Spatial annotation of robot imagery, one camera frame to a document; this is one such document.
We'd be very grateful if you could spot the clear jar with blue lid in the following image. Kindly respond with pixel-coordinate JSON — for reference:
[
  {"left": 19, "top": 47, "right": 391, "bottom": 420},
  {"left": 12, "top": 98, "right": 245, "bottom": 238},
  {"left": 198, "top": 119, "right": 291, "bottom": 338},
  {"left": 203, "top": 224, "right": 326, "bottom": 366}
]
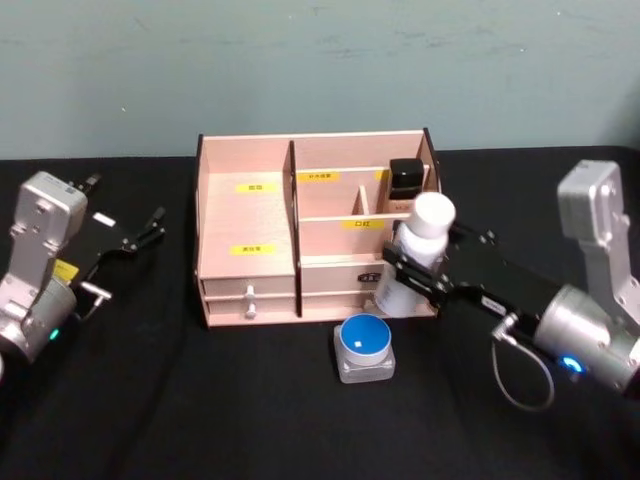
[{"left": 332, "top": 312, "right": 399, "bottom": 386}]

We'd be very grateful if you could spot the wooden drawer with dark plate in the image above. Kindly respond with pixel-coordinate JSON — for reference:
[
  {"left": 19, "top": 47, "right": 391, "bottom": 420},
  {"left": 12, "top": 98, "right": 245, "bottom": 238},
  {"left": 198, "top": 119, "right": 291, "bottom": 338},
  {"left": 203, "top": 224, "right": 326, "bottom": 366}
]
[{"left": 301, "top": 259, "right": 389, "bottom": 297}]

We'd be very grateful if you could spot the pale wooden drawer white knob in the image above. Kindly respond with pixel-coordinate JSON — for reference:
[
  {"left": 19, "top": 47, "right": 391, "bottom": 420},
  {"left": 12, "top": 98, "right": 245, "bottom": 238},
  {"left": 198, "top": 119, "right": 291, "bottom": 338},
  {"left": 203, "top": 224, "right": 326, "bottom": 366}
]
[
  {"left": 203, "top": 296, "right": 298, "bottom": 322},
  {"left": 201, "top": 274, "right": 297, "bottom": 300}
]

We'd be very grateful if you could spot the white bottle with white cap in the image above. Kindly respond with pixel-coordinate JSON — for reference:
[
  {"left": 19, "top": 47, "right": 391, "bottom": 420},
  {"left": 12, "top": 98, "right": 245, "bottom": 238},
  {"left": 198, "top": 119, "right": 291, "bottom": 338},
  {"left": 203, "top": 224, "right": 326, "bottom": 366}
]
[{"left": 374, "top": 192, "right": 458, "bottom": 319}]

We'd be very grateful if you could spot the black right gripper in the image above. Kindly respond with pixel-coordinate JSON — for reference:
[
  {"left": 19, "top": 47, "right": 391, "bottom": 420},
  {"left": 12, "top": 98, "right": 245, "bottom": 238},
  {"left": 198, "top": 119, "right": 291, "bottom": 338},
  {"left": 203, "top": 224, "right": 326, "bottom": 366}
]
[{"left": 381, "top": 222, "right": 562, "bottom": 335}]

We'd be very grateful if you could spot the black table cloth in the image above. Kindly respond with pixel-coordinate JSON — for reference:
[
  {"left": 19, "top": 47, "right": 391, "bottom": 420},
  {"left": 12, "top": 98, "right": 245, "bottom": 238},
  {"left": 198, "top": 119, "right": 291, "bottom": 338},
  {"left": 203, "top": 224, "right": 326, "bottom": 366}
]
[{"left": 0, "top": 143, "right": 640, "bottom": 480}]

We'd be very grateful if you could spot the pale wooden desk organizer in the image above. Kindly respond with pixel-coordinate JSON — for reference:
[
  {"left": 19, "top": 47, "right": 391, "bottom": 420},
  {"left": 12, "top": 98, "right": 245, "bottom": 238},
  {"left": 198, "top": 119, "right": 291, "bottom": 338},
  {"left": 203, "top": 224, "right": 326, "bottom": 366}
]
[{"left": 193, "top": 127, "right": 444, "bottom": 332}]

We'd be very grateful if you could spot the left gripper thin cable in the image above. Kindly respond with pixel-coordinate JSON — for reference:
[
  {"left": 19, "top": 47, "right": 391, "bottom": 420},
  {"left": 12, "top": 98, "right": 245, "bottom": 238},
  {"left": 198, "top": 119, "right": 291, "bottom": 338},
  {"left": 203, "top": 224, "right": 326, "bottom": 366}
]
[{"left": 69, "top": 281, "right": 113, "bottom": 322}]

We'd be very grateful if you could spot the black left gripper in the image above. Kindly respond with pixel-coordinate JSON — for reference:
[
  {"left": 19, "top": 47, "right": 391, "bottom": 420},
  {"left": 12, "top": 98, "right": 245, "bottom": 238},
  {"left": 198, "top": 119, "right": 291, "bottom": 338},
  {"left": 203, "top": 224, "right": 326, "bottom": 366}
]
[{"left": 51, "top": 173, "right": 168, "bottom": 292}]

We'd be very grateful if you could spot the beige bottle with black cap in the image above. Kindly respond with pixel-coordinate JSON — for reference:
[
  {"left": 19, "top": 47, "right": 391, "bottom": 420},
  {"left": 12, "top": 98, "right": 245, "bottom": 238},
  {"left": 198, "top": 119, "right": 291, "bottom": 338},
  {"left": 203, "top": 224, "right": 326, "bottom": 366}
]
[{"left": 386, "top": 157, "right": 427, "bottom": 217}]

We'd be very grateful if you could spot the right gripper thin cable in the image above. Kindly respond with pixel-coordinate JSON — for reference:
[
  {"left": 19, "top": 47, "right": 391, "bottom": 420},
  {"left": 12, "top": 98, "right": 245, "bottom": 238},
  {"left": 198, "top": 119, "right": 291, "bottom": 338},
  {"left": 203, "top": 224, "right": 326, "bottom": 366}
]
[{"left": 490, "top": 313, "right": 557, "bottom": 414}]

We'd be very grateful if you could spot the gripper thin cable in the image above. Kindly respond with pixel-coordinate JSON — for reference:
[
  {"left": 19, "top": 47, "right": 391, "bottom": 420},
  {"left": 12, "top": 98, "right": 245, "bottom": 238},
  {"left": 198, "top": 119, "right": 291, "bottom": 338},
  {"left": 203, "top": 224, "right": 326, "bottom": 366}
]
[
  {"left": 69, "top": 281, "right": 113, "bottom": 322},
  {"left": 490, "top": 313, "right": 557, "bottom": 414}
]

